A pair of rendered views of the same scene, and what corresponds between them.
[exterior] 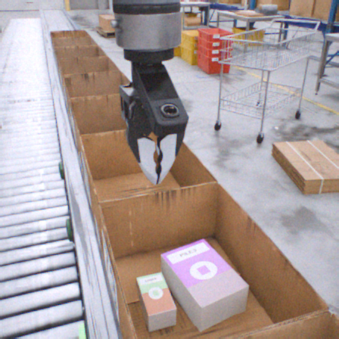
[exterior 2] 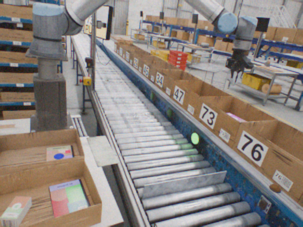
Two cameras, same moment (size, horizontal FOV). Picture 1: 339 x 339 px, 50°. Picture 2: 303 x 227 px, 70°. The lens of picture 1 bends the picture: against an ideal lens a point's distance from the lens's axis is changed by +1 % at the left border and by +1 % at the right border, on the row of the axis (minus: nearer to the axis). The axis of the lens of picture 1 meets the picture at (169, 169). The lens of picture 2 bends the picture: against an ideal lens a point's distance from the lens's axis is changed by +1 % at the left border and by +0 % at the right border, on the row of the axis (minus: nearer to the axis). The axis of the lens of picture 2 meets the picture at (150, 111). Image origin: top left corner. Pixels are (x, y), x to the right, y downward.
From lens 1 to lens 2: 0.93 m
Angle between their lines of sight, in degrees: 8
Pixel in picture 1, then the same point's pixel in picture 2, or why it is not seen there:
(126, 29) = (241, 44)
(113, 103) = (171, 72)
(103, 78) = (158, 64)
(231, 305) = not seen: hidden behind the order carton
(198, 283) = not seen: hidden behind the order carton
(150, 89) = (243, 58)
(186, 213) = (221, 105)
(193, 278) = not seen: hidden behind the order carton
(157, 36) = (247, 46)
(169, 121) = (250, 65)
